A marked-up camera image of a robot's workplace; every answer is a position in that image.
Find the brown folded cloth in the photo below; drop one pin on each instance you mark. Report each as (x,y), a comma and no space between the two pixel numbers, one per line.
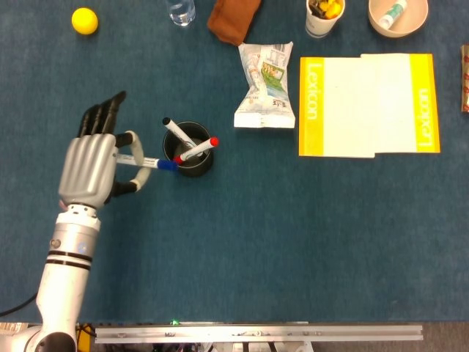
(231,18)

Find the yellow white Lexicon notebook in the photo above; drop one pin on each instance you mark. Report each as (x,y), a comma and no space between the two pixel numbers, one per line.
(344,110)
(403,102)

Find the yellow binder clip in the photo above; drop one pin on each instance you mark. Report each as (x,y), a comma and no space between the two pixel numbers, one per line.
(334,9)

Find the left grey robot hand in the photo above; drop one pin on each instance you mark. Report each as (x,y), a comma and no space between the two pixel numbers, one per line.
(88,172)

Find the yellow plastic part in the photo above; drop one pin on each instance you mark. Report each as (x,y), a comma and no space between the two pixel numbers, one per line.
(86,339)

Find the clear plastic water bottle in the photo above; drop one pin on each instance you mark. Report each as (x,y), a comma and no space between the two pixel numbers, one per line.
(181,11)

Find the beige bowl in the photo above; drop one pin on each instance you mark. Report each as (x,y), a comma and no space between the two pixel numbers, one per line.
(399,31)

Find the black mesh pen holder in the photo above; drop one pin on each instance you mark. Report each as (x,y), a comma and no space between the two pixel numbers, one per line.
(194,169)

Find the blue-capped white marker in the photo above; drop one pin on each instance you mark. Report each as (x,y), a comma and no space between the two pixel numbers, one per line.
(165,165)

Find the shiny foil package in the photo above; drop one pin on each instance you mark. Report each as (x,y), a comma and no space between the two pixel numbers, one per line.
(11,327)

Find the gold red snack wrapper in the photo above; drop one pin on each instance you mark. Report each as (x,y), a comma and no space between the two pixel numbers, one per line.
(465,80)

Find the white paper cup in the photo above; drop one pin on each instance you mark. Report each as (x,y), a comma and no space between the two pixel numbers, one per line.
(320,25)

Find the blue felt table cover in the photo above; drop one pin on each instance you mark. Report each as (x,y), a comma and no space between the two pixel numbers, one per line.
(275,238)

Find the yellow ball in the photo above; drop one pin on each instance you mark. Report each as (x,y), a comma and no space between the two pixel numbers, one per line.
(84,21)

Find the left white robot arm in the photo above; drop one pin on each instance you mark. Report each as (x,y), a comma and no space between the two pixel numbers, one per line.
(67,275)

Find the red-capped white marker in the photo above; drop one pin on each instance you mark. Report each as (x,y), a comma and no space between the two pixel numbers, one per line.
(199,148)

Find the white printed snack bag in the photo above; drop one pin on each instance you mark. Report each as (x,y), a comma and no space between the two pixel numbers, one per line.
(265,95)

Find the white green tube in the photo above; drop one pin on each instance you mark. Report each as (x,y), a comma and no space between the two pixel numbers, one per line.
(392,12)

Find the aluminium profile rail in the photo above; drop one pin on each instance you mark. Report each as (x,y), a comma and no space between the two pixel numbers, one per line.
(256,333)

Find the black binder clip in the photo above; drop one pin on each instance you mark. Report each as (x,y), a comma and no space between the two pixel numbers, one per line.
(316,8)

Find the black-capped white marker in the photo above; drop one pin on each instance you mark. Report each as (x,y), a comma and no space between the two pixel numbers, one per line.
(176,130)

